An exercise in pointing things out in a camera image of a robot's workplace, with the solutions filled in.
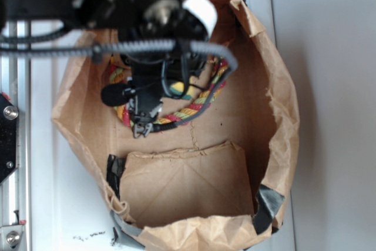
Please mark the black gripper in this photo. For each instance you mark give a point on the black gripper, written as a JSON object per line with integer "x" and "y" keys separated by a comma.
{"x": 150, "y": 82}

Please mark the yellow and green sponge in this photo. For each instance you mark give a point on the yellow and green sponge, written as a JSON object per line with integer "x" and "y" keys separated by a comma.
{"x": 177, "y": 89}

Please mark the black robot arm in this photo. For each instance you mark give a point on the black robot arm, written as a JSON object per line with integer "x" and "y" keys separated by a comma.
{"x": 165, "y": 43}

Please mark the black foam microphone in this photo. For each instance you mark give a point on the black foam microphone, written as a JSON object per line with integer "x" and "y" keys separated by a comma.
{"x": 114, "y": 94}

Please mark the brown paper bag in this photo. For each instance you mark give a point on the brown paper bag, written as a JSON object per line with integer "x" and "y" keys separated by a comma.
{"x": 220, "y": 182}

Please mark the multicolour twisted rope toy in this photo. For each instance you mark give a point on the multicolour twisted rope toy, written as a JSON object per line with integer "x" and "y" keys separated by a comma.
{"x": 118, "y": 73}

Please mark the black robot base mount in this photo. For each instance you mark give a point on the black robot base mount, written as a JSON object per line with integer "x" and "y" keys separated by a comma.
{"x": 9, "y": 137}

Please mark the aluminium frame rail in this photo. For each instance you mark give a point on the aluminium frame rail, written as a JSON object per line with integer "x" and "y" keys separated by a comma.
{"x": 15, "y": 196}

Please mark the metal corner bracket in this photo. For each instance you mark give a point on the metal corner bracket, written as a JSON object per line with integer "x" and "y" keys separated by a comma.
{"x": 11, "y": 237}

